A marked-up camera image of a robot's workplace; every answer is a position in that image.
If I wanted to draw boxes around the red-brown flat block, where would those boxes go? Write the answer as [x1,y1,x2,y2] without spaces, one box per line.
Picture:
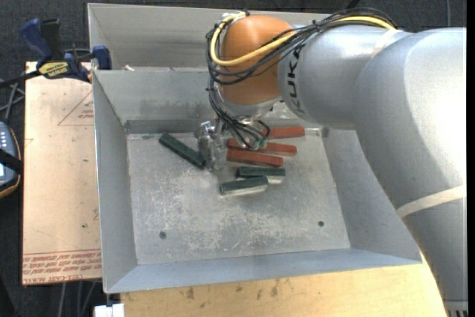
[226,138,298,157]
[225,148,284,169]
[260,125,307,140]

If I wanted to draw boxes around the brown cardboard board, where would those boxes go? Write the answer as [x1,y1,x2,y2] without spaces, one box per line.
[22,61,103,287]

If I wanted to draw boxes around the dark green flat block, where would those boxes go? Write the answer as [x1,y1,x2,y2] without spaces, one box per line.
[235,166,286,180]
[158,132,207,170]
[218,175,269,197]

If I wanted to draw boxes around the grey metal bin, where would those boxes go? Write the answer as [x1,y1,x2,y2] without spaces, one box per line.
[87,2,424,295]

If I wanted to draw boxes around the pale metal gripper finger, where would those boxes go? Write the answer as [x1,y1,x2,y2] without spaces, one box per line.
[212,137,227,172]
[194,121,215,170]

